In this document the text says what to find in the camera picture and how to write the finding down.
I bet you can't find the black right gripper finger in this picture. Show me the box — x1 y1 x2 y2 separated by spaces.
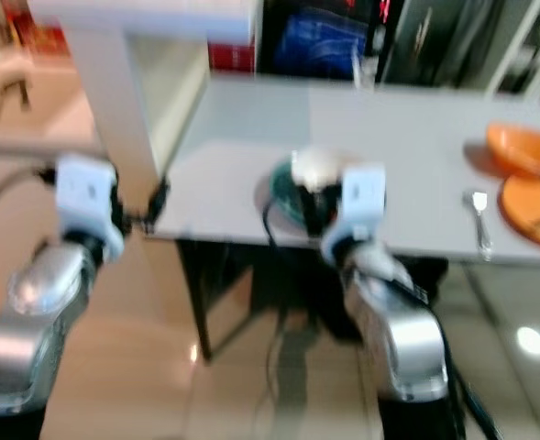
296 186 324 236

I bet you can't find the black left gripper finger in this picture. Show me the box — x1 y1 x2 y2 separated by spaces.
145 177 171 228

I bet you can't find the green round plate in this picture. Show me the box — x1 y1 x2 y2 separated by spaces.
269 156 348 232

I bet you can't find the grey table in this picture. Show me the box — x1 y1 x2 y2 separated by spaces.
147 75 540 364

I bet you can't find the white pillar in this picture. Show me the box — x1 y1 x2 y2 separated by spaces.
28 0 261 207

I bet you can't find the silver metal spoon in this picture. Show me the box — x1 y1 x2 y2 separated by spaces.
463 189 496 263

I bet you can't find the red box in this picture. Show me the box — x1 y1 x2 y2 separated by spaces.
207 42 258 73

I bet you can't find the blue bag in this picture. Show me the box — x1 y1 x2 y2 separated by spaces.
271 7 364 80

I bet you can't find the dark stool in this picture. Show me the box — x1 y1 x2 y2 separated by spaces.
0 77 33 126

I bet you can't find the dark glass cabinet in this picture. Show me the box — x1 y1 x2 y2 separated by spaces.
378 0 520 93

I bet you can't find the orange plate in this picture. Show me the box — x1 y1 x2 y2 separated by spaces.
498 175 540 254

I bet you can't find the orange bowl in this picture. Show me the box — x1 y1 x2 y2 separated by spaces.
484 123 540 181

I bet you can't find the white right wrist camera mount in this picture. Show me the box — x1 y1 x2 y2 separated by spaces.
321 162 389 269

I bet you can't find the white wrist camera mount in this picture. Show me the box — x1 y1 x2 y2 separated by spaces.
321 162 389 269
55 153 125 263

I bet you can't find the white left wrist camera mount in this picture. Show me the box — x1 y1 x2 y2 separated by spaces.
55 153 125 263

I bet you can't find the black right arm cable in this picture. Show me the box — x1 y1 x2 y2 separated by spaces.
393 270 501 440

